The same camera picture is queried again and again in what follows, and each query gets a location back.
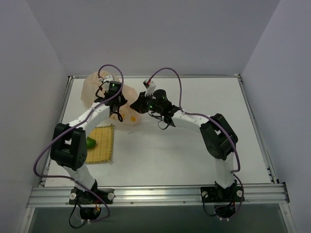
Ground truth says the banana print plastic bag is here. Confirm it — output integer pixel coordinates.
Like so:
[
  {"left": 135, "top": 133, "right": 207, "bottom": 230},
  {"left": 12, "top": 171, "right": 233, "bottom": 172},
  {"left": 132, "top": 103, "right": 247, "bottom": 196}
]
[{"left": 81, "top": 70, "right": 141, "bottom": 126}]

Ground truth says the green fake fruit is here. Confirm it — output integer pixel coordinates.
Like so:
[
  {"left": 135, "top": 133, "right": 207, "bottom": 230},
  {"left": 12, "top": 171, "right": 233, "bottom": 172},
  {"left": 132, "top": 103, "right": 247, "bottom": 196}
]
[{"left": 86, "top": 137, "right": 97, "bottom": 150}]

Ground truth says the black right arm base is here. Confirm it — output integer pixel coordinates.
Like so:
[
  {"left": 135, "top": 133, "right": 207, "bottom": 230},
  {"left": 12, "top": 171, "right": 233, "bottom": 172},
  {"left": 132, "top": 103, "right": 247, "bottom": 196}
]
[{"left": 200, "top": 184, "right": 245, "bottom": 221}]

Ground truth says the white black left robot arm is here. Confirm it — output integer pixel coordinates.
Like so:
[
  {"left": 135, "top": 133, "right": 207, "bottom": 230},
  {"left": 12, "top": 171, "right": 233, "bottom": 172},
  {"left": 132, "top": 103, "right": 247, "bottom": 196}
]
[{"left": 50, "top": 81, "right": 127, "bottom": 191}]

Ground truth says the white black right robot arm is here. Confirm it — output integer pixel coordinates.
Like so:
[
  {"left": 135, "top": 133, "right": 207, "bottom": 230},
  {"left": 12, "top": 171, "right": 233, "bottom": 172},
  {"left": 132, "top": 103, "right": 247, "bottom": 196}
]
[{"left": 130, "top": 89, "right": 238, "bottom": 189}]

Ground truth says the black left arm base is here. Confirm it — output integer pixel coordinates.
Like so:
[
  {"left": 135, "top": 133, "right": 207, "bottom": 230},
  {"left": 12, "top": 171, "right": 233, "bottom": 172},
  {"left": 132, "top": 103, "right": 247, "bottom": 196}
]
[{"left": 68, "top": 187, "right": 103, "bottom": 229}]

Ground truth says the yellow woven placemat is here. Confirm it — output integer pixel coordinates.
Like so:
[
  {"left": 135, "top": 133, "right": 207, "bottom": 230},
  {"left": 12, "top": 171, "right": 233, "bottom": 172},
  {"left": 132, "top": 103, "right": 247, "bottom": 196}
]
[{"left": 86, "top": 124, "right": 114, "bottom": 164}]

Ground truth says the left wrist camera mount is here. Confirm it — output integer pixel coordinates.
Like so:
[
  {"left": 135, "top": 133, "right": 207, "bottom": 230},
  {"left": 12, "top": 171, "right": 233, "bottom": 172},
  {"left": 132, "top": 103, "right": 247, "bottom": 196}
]
[{"left": 98, "top": 74, "right": 115, "bottom": 83}]

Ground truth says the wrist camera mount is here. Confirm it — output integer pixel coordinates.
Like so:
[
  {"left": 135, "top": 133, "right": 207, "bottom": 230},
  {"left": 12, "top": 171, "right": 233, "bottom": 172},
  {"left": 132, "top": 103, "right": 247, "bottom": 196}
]
[
  {"left": 98, "top": 74, "right": 115, "bottom": 83},
  {"left": 143, "top": 79, "right": 156, "bottom": 97}
]

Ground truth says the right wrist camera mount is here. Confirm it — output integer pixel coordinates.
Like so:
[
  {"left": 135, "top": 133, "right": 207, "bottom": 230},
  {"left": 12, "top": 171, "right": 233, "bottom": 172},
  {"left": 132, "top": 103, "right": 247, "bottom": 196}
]
[{"left": 143, "top": 79, "right": 156, "bottom": 97}]

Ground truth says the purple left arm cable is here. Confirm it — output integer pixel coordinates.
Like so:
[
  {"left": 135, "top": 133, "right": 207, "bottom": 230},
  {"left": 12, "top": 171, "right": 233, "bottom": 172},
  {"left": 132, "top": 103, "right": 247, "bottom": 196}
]
[{"left": 33, "top": 64, "right": 124, "bottom": 222}]

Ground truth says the front aluminium mounting rail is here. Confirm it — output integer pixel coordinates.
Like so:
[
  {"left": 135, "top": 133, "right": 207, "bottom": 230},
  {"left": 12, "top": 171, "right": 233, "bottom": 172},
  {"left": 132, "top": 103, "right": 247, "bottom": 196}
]
[{"left": 26, "top": 183, "right": 290, "bottom": 208}]

